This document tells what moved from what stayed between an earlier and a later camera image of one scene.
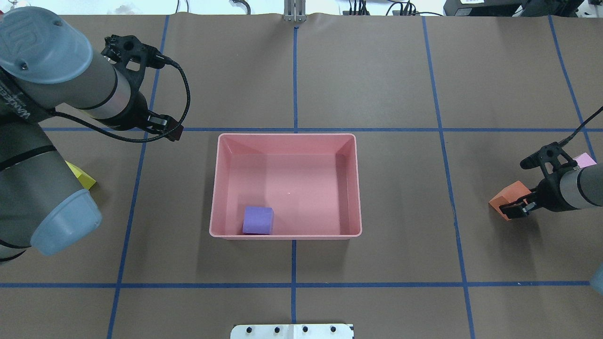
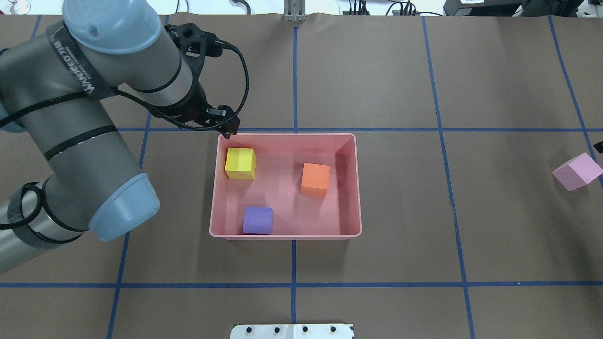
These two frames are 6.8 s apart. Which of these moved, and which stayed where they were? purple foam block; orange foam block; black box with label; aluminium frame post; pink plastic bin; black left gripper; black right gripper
Moved: orange foam block; black left gripper; black right gripper
Stayed: black box with label; pink plastic bin; purple foam block; aluminium frame post
